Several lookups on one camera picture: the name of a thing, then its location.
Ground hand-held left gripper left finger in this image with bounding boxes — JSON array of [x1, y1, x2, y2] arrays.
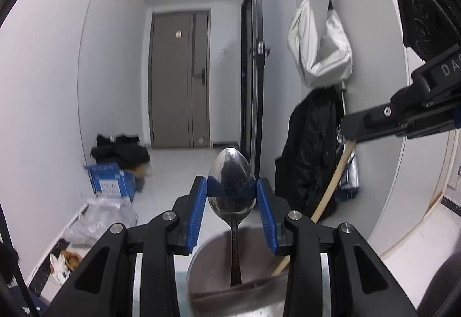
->
[[43, 176, 209, 317]]

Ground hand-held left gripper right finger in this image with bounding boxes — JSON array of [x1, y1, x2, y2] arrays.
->
[[256, 177, 420, 317]]

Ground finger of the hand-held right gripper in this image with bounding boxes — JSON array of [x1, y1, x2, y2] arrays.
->
[[340, 84, 461, 144]]

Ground metal spoon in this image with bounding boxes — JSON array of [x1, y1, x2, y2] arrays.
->
[[208, 146, 256, 286]]

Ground metal utensil holder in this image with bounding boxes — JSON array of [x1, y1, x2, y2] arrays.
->
[[186, 225, 294, 317]]

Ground thick wooden stick utensil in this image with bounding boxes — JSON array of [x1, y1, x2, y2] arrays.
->
[[271, 139, 358, 277]]

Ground white shoulder bag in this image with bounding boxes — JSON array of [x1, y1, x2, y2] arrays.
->
[[287, 0, 354, 89]]

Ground silver blue umbrella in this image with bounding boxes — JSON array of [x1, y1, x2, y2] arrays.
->
[[335, 84, 361, 202]]

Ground black jacket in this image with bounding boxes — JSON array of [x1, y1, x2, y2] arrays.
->
[[274, 86, 348, 220]]

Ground brown cardboard box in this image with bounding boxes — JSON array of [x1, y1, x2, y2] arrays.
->
[[134, 163, 152, 181]]

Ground blue cardboard box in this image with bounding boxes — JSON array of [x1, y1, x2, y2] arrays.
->
[[84, 162, 137, 203]]

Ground grey plastic bag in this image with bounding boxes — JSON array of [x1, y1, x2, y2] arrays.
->
[[65, 196, 138, 248]]

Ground pile of black clothes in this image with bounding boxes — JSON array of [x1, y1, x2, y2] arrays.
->
[[91, 134, 151, 173]]

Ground black framed glass door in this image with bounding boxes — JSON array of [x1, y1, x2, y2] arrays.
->
[[239, 0, 271, 177]]

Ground brown door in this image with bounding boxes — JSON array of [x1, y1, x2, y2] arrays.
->
[[149, 10, 211, 149]]

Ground white crumpled cloth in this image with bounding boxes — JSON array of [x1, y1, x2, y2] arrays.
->
[[50, 254, 72, 282]]

